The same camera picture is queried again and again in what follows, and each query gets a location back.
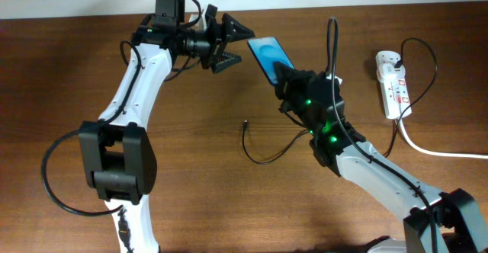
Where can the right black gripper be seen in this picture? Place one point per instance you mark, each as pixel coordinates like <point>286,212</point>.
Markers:
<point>293,78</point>

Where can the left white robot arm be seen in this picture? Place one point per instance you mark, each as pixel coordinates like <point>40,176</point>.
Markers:
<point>118,159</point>

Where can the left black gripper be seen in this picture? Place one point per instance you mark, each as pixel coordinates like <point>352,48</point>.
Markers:
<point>218,40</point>

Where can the white power strip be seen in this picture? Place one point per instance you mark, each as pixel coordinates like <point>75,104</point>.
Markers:
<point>392,85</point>

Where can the blue Galaxy smartphone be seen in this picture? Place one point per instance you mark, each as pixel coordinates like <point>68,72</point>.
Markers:
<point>267,51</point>

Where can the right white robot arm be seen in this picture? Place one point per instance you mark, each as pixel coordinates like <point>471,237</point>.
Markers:
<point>433,220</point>

